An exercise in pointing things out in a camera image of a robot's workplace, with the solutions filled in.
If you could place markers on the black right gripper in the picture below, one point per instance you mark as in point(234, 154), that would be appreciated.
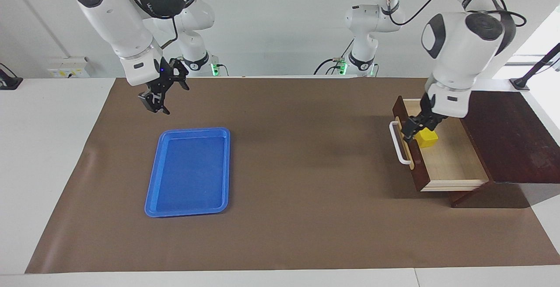
point(164, 79)

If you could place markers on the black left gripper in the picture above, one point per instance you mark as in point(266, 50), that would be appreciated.
point(428, 118)

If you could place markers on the yellow cube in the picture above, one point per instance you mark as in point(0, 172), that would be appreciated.
point(428, 140)

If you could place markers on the dark wooden drawer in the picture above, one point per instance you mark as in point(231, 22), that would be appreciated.
point(450, 160)

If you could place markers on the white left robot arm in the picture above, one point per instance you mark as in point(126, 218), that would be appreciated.
point(459, 46)

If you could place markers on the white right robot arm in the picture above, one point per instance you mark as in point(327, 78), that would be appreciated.
point(118, 20)

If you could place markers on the dark wooden drawer cabinet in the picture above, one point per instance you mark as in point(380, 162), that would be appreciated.
point(512, 138)

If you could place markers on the blue plastic tray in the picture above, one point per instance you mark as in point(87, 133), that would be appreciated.
point(188, 173)

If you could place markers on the black pole stand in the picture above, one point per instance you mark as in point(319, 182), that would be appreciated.
point(519, 84)

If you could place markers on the brown table mat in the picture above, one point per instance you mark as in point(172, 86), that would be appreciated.
point(306, 190)

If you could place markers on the white wall socket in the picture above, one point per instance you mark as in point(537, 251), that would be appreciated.
point(65, 71)

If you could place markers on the black clamp mount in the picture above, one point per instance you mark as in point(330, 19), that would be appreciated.
point(8, 83)

